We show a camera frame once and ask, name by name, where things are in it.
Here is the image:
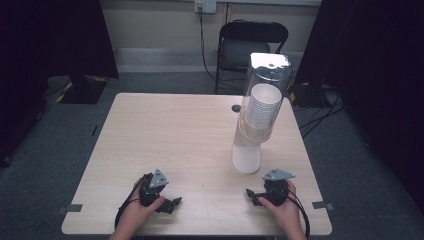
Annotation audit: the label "black wall power cable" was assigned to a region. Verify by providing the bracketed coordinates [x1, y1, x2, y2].
[198, 6, 218, 84]

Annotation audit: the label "black folding chair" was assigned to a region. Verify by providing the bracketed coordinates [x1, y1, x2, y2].
[214, 19, 290, 96]

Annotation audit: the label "clear cup dispenser tube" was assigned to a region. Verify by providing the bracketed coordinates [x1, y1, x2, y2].
[231, 52, 293, 175]

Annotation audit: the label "white wall outlet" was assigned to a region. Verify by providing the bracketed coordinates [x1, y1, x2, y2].
[194, 0, 218, 15]

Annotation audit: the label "person's right hand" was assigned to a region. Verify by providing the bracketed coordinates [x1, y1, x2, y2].
[257, 179, 304, 232]

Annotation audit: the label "grey tape strip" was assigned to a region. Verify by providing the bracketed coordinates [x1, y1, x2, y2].
[311, 200, 335, 211]
[56, 203, 84, 215]

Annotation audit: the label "black curtain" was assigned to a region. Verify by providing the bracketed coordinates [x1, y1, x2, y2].
[294, 0, 424, 214]
[0, 0, 120, 168]

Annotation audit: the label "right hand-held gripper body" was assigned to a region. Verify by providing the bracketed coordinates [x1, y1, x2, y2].
[261, 167, 296, 206]

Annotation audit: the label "stack of white paper cups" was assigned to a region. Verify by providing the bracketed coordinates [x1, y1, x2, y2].
[232, 83, 284, 175]

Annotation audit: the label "black floor cables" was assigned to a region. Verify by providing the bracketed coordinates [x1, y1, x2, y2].
[287, 71, 346, 139]

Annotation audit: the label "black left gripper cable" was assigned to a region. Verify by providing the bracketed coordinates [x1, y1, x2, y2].
[114, 174, 149, 230]

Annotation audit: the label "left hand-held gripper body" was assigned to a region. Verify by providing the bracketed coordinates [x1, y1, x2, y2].
[139, 168, 170, 208]

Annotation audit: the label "person's left hand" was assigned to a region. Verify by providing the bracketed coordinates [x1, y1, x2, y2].
[115, 177, 166, 232]

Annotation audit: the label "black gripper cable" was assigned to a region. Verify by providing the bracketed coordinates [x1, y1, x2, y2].
[114, 174, 149, 230]
[270, 186, 311, 240]

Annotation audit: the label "black stand base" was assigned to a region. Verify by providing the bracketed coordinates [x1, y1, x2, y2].
[55, 75, 110, 105]

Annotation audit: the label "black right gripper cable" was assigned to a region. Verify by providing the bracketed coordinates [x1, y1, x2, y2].
[270, 186, 311, 240]

